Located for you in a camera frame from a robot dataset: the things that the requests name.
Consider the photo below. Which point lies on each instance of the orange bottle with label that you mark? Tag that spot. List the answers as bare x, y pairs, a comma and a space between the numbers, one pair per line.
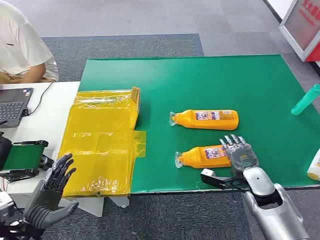
207, 121
200, 157

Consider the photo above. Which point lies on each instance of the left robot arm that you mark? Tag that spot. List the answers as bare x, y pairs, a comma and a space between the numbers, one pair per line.
15, 233

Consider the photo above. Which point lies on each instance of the grey laptop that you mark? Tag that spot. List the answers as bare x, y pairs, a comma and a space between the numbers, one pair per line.
11, 107

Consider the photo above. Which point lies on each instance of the person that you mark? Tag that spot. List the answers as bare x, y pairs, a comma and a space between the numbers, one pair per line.
17, 43

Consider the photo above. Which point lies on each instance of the teal plastic bottle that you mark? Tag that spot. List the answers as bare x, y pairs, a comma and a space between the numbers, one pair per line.
303, 101

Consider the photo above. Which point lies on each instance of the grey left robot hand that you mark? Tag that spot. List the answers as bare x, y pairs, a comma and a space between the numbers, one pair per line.
47, 202

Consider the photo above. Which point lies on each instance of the red and white signboard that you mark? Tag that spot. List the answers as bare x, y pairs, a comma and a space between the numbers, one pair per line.
301, 26

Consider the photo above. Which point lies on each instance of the white and yellow bottle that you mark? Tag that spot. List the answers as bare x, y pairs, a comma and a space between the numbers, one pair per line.
315, 169

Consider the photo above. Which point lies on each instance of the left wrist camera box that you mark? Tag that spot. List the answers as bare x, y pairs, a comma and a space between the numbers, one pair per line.
5, 207

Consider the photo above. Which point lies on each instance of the green table mat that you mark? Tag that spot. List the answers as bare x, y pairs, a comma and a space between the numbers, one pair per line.
200, 82

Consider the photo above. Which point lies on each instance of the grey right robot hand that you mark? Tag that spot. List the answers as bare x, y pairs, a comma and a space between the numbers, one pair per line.
241, 155

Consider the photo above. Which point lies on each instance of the small green belt conveyor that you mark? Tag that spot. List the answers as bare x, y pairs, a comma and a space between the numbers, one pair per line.
23, 155

